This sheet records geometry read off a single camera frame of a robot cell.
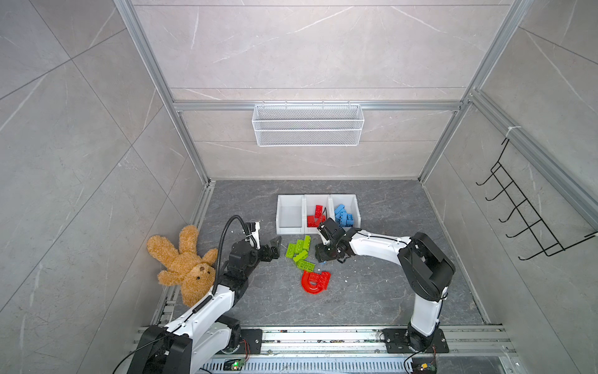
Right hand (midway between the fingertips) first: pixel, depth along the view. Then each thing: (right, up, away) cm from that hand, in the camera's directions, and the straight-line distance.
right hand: (320, 252), depth 94 cm
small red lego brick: (-3, +11, +9) cm, 15 cm away
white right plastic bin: (+16, +19, +12) cm, 28 cm away
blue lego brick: (+9, +16, +7) cm, 20 cm away
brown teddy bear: (-44, -4, -16) cm, 47 cm away
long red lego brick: (0, +16, +11) cm, 20 cm away
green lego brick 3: (-8, 0, -3) cm, 9 cm away
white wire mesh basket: (-6, +55, +8) cm, 56 cm away
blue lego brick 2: (+13, +12, +5) cm, 19 cm away
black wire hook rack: (+60, +16, -27) cm, 68 cm away
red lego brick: (+1, -8, -10) cm, 13 cm away
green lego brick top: (-6, +4, +1) cm, 7 cm away
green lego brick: (-12, +1, 0) cm, 12 cm away
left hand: (-20, +10, -9) cm, 24 cm away
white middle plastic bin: (-4, +20, +16) cm, 26 cm away
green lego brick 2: (-6, -4, -5) cm, 9 cm away
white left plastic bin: (-13, +14, +12) cm, 23 cm away
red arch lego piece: (-3, -9, -9) cm, 13 cm away
